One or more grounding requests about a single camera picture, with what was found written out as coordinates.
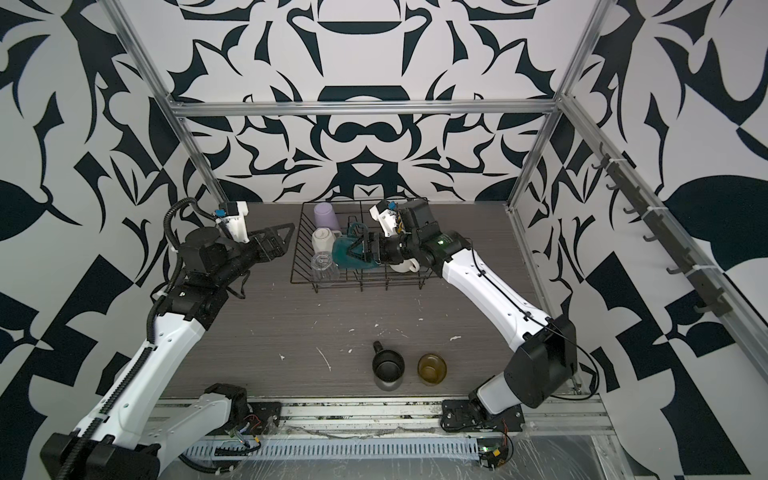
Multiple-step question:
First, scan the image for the olive green glass cup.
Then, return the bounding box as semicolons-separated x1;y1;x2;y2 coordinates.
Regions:
417;353;447;386

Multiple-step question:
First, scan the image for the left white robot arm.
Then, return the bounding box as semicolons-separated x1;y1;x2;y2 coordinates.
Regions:
40;197;296;479

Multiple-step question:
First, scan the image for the cream mug green handle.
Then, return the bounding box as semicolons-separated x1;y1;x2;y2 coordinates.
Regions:
331;222;381;270

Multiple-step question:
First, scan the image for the lavender plastic cup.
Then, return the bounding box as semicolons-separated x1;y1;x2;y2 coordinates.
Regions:
313;202;341;231

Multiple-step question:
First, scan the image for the clear glass cup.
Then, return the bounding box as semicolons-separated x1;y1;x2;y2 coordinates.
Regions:
310;251;340;283

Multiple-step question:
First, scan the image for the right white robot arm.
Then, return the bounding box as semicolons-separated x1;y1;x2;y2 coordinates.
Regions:
332;199;583;418

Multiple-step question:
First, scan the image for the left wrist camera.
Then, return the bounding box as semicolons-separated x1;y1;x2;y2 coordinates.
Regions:
214;201;249;244

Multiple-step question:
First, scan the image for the red and white mug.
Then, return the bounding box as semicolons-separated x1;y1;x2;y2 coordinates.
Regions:
390;258;421;274

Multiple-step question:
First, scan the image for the wall hook rail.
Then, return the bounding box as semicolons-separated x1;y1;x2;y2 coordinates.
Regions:
594;143;736;318

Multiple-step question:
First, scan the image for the white slotted cable duct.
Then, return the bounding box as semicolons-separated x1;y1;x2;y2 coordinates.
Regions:
185;437;481;461

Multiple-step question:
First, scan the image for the aluminium frame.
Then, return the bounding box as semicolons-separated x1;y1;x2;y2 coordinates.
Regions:
102;1;767;376

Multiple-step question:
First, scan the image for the black wire dish rack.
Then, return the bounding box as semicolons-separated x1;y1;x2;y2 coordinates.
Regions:
290;200;434;292

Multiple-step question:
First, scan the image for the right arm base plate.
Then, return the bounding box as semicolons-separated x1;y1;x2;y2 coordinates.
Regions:
439;399;525;433

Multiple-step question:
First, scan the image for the white ceramic mug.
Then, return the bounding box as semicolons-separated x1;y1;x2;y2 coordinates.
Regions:
311;227;341;254

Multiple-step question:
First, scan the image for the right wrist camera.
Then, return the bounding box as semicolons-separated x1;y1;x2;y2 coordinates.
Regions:
369;200;400;237

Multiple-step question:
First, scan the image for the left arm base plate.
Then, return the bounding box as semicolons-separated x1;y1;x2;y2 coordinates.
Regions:
237;401;283;436

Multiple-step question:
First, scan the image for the small green circuit board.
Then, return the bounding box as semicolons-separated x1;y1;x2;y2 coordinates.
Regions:
478;436;514;471

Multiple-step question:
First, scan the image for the black mug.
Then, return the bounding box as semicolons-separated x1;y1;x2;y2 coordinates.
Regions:
372;341;405;392

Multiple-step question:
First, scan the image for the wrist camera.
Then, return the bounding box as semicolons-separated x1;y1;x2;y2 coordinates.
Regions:
369;200;400;237
214;201;249;244

